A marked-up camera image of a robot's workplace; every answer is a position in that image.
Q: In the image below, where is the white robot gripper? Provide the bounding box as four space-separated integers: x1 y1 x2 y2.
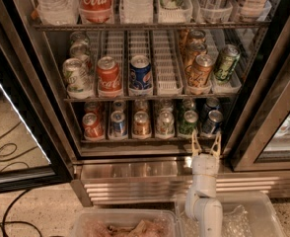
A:
191 130 221 177

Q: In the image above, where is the blue pepsi can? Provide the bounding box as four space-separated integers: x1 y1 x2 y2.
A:
200 97 220 119
202 110 223 136
110 111 127 137

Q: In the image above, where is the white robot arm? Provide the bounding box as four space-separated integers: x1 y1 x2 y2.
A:
184 130 223 237

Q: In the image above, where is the green can front bottom shelf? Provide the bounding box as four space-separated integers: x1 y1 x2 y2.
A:
179 111 198 135

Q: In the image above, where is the white green can bottom shelf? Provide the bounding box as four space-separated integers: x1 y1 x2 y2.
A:
156 111 175 137

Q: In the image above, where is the white green can shelf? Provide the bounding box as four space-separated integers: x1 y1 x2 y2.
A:
63 58 91 93
156 111 175 137

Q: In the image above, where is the green can rear bottom shelf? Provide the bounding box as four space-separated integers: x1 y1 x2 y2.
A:
180 99 196 114

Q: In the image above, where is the orange can front bottom shelf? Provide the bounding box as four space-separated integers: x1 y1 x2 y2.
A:
133 111 150 135

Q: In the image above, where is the orange can shelf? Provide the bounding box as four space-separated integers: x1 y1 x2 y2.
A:
188 54 215 87
133 111 150 135

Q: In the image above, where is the orange can front middle shelf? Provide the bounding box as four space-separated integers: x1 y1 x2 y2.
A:
188 54 215 87

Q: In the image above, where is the white empty shelf tray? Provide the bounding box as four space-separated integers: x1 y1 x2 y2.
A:
152 30 183 96

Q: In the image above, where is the blue pepsi can middle shelf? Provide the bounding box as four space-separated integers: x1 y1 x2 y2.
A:
129 55 152 90

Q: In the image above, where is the red coke can bottom shelf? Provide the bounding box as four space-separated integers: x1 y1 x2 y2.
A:
82 113 104 139

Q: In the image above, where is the red coca-cola can middle shelf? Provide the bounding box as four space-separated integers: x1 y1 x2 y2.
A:
97 56 121 92

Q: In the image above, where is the white green can middle shelf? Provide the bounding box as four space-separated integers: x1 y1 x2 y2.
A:
63 58 91 93

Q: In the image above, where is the open glass fridge door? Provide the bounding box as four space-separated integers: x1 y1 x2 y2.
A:
0 3 74 196

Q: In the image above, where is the clear plastic bin with bubble wrap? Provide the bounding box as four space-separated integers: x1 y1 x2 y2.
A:
175 191 287 237

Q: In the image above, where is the clear plastic bin with items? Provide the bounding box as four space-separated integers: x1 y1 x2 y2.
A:
70 208 181 237

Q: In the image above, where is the clear water bottle top middle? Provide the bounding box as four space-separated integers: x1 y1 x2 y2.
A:
119 0 154 24

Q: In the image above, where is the clear water bottle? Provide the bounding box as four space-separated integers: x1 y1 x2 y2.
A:
36 0 79 26
119 0 154 24

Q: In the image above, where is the clear water bottle top left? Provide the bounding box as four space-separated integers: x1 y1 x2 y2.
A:
36 0 79 26

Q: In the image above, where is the black floor cable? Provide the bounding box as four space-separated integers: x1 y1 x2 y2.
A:
0 188 44 237

